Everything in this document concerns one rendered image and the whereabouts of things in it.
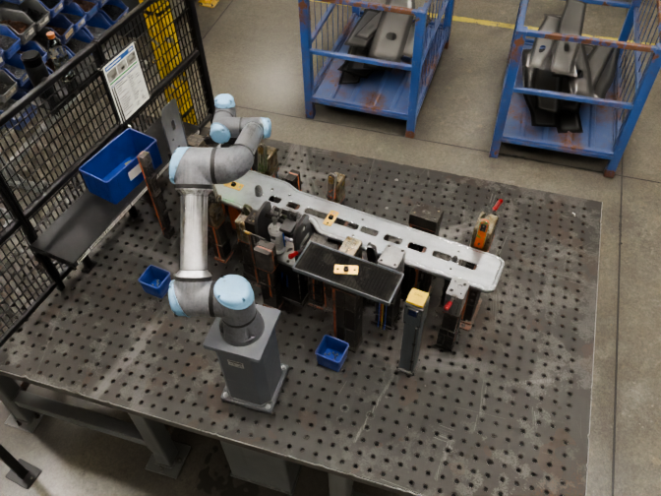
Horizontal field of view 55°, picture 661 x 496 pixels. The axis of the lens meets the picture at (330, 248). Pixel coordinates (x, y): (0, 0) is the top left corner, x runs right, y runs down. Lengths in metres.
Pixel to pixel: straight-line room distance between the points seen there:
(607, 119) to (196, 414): 3.35
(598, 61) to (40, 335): 3.75
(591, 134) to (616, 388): 1.76
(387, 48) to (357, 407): 2.70
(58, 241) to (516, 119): 3.04
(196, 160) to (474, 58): 3.65
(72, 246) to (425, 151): 2.56
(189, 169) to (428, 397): 1.23
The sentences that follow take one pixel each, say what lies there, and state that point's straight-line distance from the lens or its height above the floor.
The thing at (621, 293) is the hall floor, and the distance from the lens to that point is 3.92.
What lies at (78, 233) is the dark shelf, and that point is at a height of 1.03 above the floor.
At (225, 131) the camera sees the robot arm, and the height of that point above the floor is 1.43.
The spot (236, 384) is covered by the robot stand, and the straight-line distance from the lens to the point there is 2.39.
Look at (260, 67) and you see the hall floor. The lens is 5.25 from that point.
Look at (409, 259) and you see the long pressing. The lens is 2.49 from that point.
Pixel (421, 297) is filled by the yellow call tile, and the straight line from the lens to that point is 2.19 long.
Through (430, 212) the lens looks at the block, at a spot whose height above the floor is 1.03.
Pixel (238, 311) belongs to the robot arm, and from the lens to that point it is 2.03.
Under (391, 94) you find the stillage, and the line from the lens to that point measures 4.65.
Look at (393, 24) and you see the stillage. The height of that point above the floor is 0.51.
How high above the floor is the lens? 2.93
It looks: 50 degrees down
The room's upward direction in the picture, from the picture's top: 2 degrees counter-clockwise
